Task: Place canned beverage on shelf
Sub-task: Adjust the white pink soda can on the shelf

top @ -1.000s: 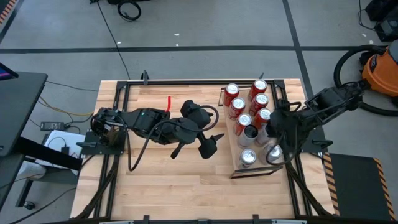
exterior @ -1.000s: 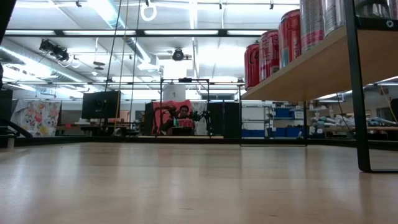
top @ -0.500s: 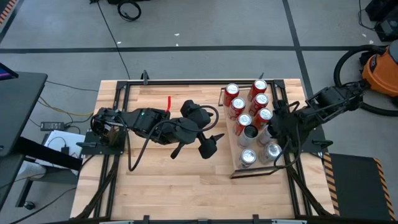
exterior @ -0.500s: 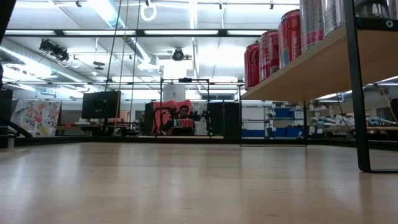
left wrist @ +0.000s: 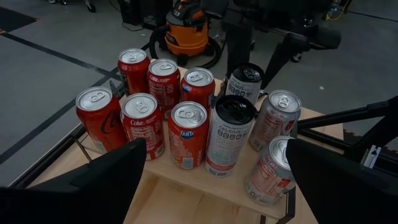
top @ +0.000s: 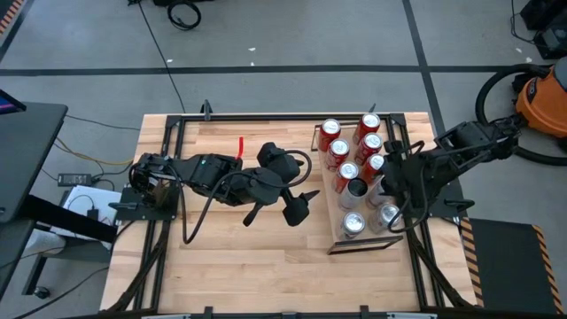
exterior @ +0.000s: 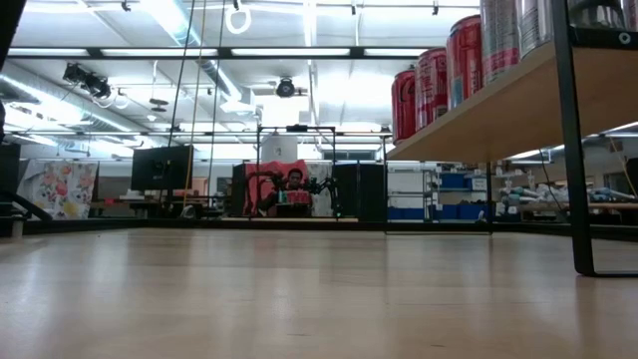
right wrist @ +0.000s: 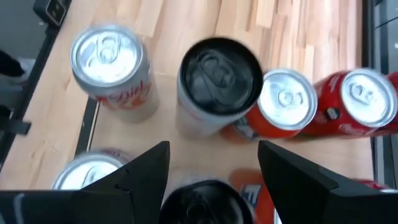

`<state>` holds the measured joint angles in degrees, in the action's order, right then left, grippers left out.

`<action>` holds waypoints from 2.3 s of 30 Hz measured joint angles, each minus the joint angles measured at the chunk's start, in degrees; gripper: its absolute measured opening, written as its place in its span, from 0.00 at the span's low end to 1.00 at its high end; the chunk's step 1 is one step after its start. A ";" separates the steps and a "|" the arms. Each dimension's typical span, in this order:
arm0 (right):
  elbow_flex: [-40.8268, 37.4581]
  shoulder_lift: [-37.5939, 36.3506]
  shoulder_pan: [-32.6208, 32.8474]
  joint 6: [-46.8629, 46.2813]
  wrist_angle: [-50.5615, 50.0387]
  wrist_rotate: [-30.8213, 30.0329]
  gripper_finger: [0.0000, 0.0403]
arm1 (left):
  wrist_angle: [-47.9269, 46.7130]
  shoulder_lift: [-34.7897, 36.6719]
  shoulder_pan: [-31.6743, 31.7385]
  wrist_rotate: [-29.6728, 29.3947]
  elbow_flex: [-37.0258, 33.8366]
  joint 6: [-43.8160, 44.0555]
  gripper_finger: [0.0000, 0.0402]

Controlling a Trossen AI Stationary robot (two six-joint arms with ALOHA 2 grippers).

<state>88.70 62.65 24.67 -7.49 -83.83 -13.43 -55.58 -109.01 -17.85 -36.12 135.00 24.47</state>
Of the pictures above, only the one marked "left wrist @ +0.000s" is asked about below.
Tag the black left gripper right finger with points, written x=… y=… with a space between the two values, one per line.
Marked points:
x=342 y=193

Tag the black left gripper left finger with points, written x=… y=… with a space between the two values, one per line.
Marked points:
x=93 y=193

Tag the red can with black lettering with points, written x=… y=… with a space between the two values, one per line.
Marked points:
x=133 y=73
x=99 y=123

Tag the silver Diet Coke can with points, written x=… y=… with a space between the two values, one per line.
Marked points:
x=275 y=121
x=269 y=177

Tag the red soda can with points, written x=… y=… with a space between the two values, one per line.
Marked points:
x=197 y=88
x=188 y=140

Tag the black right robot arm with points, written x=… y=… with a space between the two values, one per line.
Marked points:
x=237 y=37

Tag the orange shop vacuum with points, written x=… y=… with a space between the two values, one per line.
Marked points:
x=186 y=31
x=217 y=57

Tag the black equipment case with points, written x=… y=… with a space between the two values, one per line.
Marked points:
x=133 y=12

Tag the black floor mat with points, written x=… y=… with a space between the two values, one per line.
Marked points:
x=14 y=18

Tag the wooden shelf with black frame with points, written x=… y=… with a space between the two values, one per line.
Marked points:
x=199 y=182

